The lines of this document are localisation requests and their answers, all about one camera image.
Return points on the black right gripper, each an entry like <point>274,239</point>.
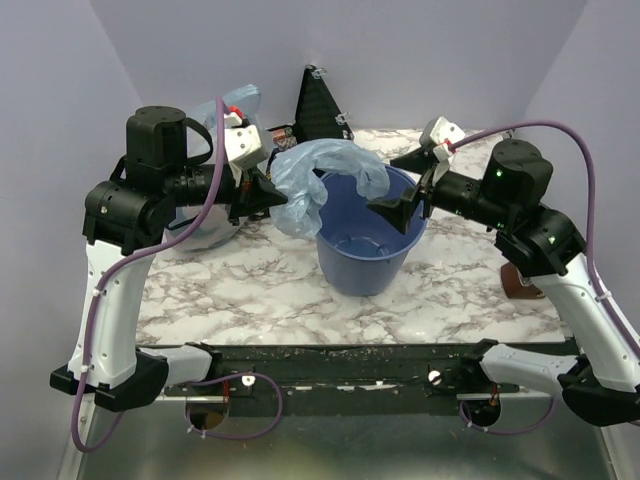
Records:
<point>425,193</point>

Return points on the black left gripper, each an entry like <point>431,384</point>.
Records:
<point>251,193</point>

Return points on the light blue trash bag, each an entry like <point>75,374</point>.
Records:
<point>293,172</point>

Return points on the translucent trash bag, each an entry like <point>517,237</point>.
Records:
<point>215,230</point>

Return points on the blue plastic trash bin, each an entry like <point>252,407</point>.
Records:
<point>359,252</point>

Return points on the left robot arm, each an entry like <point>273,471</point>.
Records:
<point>125,220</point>

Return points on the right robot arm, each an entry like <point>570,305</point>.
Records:
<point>601,383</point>

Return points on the black poker chip case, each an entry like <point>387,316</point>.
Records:
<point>317,115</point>

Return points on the brown block with clear holder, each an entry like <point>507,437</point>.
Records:
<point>516,286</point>

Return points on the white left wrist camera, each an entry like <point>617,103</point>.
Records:
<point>243,141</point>

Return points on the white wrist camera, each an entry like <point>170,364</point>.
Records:
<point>243,141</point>
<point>438,136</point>

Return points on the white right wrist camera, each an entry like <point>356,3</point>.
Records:
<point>438,136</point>

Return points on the black mounting rail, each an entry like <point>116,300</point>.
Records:
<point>353,380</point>

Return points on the aluminium extrusion rail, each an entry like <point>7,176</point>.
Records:
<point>183,397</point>

